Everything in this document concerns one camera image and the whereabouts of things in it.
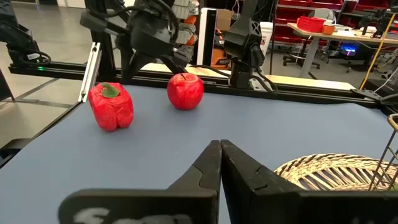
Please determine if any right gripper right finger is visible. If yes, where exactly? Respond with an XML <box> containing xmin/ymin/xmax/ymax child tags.
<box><xmin>221</xmin><ymin>139</ymin><xmax>398</xmax><ymax>224</ymax></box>

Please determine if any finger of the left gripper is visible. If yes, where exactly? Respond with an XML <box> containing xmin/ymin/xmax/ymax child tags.
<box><xmin>120</xmin><ymin>51</ymin><xmax>141</xmax><ymax>83</ymax></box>
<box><xmin>160</xmin><ymin>54</ymin><xmax>186</xmax><ymax>75</ymax></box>

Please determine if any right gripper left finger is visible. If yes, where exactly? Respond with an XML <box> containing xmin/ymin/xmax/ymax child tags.
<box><xmin>58</xmin><ymin>139</ymin><xmax>222</xmax><ymax>224</ymax></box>

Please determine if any red apple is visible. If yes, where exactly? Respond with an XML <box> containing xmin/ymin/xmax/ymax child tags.
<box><xmin>167</xmin><ymin>72</ymin><xmax>205</xmax><ymax>111</ymax></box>

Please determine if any red bell pepper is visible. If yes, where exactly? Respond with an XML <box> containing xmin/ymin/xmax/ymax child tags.
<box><xmin>88</xmin><ymin>82</ymin><xmax>135</xmax><ymax>133</ymax></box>

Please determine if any woven wicker basket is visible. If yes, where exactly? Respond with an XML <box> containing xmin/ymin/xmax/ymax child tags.
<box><xmin>273</xmin><ymin>152</ymin><xmax>398</xmax><ymax>192</ymax></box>

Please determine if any silver aluminium extrusion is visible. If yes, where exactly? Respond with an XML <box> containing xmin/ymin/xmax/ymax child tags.
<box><xmin>77</xmin><ymin>42</ymin><xmax>103</xmax><ymax>103</ymax></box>

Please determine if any shelf with orange grey items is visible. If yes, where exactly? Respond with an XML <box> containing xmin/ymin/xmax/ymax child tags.
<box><xmin>172</xmin><ymin>0</ymin><xmax>200</xmax><ymax>47</ymax></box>

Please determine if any white and black upright panel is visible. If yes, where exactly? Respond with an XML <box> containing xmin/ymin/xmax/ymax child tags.
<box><xmin>197</xmin><ymin>7</ymin><xmax>218</xmax><ymax>66</ymax></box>

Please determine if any orange shop vacuum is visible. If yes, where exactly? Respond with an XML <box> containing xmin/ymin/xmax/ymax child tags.
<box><xmin>211</xmin><ymin>29</ymin><xmax>233</xmax><ymax>71</ymax></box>

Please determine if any cardboard box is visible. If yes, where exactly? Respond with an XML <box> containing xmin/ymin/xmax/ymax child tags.
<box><xmin>216</xmin><ymin>8</ymin><xmax>234</xmax><ymax>32</ymax></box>

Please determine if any blue table mat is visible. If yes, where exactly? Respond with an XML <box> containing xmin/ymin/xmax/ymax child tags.
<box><xmin>0</xmin><ymin>83</ymin><xmax>398</xmax><ymax>224</ymax></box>

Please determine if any white trash bin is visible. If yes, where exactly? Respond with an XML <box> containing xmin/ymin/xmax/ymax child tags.
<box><xmin>259</xmin><ymin>21</ymin><xmax>274</xmax><ymax>58</ymax></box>

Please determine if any red bin storage rack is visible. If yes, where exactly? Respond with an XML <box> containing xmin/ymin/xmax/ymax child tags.
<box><xmin>273</xmin><ymin>0</ymin><xmax>398</xmax><ymax>47</ymax></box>

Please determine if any plywood side board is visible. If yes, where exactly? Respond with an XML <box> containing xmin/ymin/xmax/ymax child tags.
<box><xmin>141</xmin><ymin>62</ymin><xmax>356</xmax><ymax>91</ymax></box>

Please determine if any red plastic bin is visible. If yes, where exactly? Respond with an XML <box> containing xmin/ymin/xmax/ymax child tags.
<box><xmin>296</xmin><ymin>16</ymin><xmax>326</xmax><ymax>34</ymax></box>

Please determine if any grey office chair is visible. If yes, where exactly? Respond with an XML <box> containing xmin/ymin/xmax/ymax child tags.
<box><xmin>282</xmin><ymin>7</ymin><xmax>335</xmax><ymax>71</ymax></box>

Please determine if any wooden top workbench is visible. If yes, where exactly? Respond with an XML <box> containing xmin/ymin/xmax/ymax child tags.
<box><xmin>286</xmin><ymin>22</ymin><xmax>398</xmax><ymax>78</ymax></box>

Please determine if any black machine with cable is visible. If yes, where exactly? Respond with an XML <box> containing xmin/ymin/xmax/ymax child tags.
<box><xmin>0</xmin><ymin>0</ymin><xmax>52</xmax><ymax>68</ymax></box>

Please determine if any wire basket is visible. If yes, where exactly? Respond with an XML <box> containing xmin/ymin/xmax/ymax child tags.
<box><xmin>368</xmin><ymin>113</ymin><xmax>398</xmax><ymax>191</ymax></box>

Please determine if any yellow hanging cable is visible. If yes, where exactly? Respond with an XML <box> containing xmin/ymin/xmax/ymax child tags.
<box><xmin>359</xmin><ymin>12</ymin><xmax>398</xmax><ymax>90</ymax></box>

